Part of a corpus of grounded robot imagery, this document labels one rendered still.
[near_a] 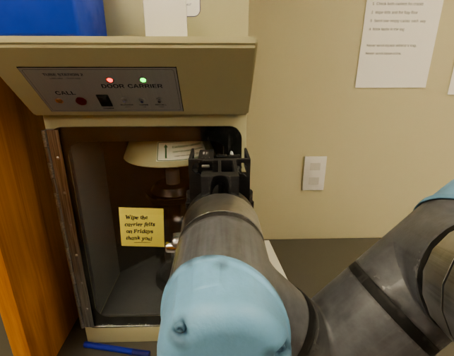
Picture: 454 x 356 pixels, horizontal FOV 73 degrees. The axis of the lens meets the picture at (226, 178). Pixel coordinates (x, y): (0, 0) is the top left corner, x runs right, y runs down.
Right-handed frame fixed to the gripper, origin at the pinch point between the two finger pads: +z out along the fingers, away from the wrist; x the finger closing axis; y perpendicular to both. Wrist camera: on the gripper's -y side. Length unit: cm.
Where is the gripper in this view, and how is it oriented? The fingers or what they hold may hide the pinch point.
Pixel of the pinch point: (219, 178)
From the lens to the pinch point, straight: 49.8
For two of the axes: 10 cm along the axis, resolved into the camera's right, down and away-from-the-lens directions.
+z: -0.3, -3.3, 9.4
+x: -10.0, 0.1, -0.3
